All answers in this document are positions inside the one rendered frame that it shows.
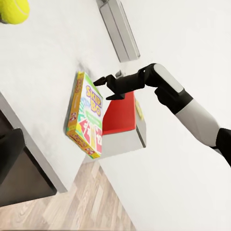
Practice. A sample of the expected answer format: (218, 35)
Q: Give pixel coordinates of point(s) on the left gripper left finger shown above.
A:
(11, 144)

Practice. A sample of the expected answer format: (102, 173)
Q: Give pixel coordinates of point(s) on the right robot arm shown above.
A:
(203, 126)

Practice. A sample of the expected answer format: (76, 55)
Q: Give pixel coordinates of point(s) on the jigsaw puzzle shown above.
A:
(139, 109)

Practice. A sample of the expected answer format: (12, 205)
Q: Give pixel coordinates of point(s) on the toy box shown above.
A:
(120, 32)

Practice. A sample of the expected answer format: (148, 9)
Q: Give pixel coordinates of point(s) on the board game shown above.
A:
(86, 117)

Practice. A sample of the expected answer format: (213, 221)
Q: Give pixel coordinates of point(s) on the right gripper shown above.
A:
(120, 86)

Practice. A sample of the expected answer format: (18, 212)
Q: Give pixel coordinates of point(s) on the tennis ball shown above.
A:
(14, 11)

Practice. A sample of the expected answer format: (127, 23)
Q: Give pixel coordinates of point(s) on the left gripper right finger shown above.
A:
(223, 143)

